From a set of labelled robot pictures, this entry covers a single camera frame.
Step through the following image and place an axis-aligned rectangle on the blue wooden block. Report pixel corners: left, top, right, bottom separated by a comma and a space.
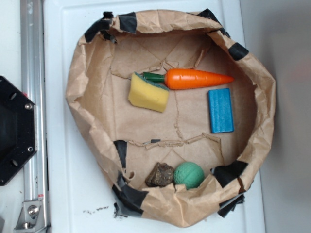
207, 88, 234, 133

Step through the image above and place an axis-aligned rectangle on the yellow green sponge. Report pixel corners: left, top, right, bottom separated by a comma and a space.
128, 72, 169, 113

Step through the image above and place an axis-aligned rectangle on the aluminium rail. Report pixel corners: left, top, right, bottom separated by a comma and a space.
14, 0, 51, 233

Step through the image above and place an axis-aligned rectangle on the brown paper bag tray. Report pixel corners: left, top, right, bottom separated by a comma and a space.
66, 9, 276, 227

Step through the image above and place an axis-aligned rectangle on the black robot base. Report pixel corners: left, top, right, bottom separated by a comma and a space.
0, 76, 36, 186

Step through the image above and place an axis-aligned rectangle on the green rubber ball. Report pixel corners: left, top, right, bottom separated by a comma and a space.
173, 162, 205, 190

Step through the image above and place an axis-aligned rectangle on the white tray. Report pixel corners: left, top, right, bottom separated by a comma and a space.
43, 0, 265, 233

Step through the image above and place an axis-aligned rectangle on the brown rock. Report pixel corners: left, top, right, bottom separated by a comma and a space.
145, 163, 174, 187

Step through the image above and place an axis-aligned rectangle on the orange toy carrot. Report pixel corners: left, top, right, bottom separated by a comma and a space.
143, 68, 234, 90

